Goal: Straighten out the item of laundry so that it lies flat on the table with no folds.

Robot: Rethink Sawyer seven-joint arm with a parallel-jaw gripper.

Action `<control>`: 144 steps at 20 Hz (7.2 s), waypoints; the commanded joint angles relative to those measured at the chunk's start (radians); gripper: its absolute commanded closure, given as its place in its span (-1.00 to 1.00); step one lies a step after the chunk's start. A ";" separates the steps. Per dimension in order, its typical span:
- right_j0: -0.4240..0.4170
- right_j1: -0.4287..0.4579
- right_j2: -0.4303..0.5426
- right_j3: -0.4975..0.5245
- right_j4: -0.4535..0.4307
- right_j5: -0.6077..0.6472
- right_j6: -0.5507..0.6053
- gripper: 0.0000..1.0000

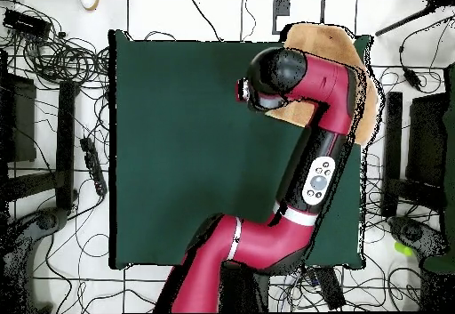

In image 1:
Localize tan terry towel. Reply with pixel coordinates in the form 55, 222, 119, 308
264, 22, 379, 146

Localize black flat panel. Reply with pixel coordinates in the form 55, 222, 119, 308
406, 93, 449, 189
0, 73, 37, 164

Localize dark green table cloth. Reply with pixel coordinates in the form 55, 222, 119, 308
108, 28, 372, 270

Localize black power strip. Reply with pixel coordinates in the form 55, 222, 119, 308
79, 136, 108, 197

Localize black power adapter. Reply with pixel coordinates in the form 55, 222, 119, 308
402, 68, 423, 92

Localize black rod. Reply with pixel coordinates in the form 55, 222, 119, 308
373, 6, 436, 38

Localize black power box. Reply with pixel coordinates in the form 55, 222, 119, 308
312, 266, 347, 310

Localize dark green sheet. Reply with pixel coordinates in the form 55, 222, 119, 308
421, 62, 455, 275

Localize black box device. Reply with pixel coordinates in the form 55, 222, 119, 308
2, 8, 52, 40

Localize black tripod base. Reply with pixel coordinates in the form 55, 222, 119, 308
387, 215, 449, 258
13, 207, 72, 244

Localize yellow-green ball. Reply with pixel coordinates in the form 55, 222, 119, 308
393, 241, 415, 257

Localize grey square frame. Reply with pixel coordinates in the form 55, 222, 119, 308
272, 0, 326, 36

